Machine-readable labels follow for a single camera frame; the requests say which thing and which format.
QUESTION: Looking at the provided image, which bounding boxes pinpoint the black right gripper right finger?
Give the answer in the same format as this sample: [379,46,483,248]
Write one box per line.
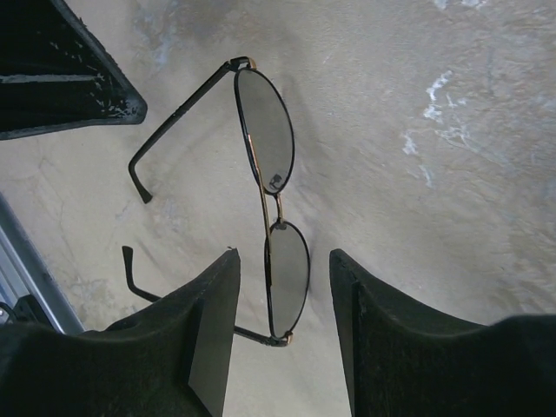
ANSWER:
[329,249,555,416]

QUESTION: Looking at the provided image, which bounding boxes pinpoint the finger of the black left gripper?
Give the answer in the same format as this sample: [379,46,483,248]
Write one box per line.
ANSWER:
[1,0,147,140]

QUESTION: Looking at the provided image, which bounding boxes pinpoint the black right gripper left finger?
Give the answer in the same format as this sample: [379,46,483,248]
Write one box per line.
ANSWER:
[1,249,241,416]

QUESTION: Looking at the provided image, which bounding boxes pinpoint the thin framed sunglasses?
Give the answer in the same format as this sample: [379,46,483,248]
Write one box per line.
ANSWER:
[128,56,311,348]

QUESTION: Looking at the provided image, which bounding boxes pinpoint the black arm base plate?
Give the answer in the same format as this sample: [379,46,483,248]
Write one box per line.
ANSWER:
[1,295,47,325]

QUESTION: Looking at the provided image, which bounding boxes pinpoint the aluminium rail frame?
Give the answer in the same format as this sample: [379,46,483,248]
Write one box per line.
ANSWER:
[1,200,84,334]

